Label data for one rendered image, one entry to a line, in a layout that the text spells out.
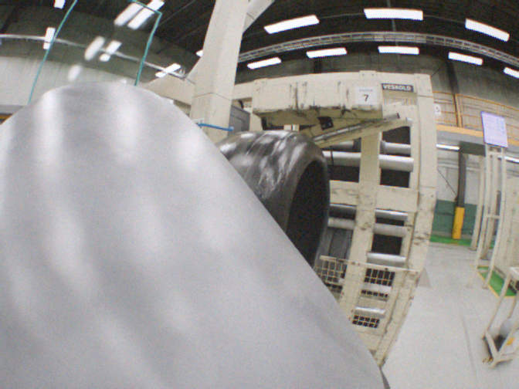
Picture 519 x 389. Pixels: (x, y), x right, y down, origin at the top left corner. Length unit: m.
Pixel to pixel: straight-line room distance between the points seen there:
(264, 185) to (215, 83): 0.57
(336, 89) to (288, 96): 0.22
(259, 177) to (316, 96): 0.58
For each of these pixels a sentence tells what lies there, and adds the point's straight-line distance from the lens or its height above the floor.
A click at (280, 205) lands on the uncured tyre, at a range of 0.53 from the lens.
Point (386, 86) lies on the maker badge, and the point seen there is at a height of 1.90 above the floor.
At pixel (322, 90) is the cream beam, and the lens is 1.01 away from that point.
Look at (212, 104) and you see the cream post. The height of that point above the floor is 1.60.
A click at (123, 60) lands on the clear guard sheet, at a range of 1.19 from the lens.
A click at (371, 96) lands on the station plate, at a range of 0.96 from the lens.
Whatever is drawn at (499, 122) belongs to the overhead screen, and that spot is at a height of 2.74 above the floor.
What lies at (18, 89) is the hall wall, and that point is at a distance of 10.35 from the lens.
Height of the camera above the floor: 1.31
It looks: 3 degrees down
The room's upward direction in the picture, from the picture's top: 5 degrees clockwise
